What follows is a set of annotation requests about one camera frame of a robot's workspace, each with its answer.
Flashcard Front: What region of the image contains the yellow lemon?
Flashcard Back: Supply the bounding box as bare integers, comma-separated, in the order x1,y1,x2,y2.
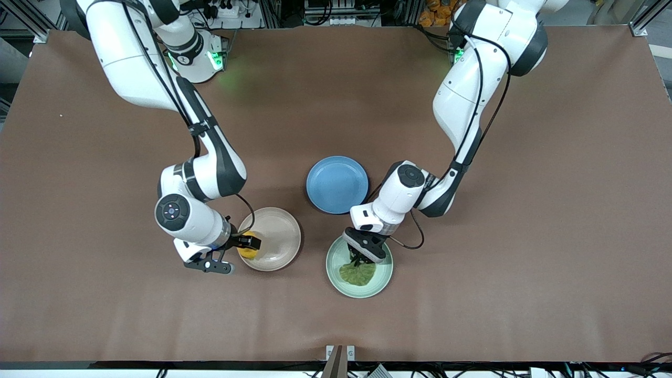
237,232,261,261

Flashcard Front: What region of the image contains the green lettuce leaf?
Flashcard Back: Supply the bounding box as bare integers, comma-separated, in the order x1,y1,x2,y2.
339,261,377,287

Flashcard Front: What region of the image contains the pale green plate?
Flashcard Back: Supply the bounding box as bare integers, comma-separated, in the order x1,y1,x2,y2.
325,234,394,299

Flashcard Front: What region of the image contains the pale beige plate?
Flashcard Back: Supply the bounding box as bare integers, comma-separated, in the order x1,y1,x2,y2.
236,207,302,272

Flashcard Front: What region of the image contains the blue plate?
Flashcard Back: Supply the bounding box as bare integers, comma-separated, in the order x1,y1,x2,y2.
306,155,369,215

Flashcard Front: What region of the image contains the pile of orange items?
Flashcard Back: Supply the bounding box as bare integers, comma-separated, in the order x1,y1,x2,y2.
418,0,457,28

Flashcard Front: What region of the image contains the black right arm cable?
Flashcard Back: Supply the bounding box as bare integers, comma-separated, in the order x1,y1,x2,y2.
118,0,257,235

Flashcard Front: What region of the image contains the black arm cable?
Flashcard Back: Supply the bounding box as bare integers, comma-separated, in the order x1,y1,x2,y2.
387,33,512,250
118,0,257,235

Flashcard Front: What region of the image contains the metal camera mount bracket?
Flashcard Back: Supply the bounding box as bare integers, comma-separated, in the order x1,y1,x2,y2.
321,345,356,378

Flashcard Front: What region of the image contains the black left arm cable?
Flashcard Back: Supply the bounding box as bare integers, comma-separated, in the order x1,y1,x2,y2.
387,33,512,250

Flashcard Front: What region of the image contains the aluminium frame profile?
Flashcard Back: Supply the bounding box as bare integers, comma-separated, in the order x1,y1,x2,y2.
627,0,672,37
0,0,66,44

